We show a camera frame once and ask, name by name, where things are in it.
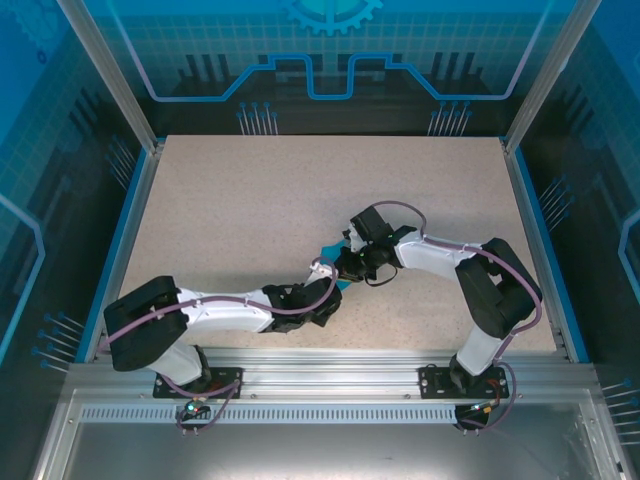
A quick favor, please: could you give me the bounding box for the sheet metal tray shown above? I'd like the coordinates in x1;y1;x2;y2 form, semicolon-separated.
29;389;640;480

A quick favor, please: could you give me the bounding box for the blue side strip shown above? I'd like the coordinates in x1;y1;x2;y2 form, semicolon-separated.
514;147;591;364
79;147;151;362

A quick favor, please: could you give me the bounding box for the thin black right gripper cable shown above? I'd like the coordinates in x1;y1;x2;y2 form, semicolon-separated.
363;267;401;288

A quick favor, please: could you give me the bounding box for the aluminium mounting rail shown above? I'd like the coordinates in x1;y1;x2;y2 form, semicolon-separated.
67;347;599;401

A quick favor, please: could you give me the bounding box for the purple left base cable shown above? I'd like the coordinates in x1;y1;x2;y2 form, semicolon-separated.
172;372;246;437

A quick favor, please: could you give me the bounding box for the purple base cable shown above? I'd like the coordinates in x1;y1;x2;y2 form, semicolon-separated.
172;372;246;437
462;362;519;434

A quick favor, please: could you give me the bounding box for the slotted aluminium cable duct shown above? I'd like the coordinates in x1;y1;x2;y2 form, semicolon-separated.
79;405;464;424

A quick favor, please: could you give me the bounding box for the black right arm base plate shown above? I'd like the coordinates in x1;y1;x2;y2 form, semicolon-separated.
418;364;506;400

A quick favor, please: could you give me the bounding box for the left cable connector with LED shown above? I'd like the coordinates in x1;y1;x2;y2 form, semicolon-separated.
182;394;209;419

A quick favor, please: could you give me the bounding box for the aluminium side rail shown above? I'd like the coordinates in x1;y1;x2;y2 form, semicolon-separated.
87;142;166;364
501;139;576;362

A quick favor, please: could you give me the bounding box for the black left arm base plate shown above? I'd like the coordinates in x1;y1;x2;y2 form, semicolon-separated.
152;367;245;400

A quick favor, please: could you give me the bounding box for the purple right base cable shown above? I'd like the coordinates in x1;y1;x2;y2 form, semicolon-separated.
462;362;519;434

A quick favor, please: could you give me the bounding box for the aluminium frame post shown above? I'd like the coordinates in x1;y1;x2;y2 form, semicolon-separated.
54;0;166;156
502;0;605;156

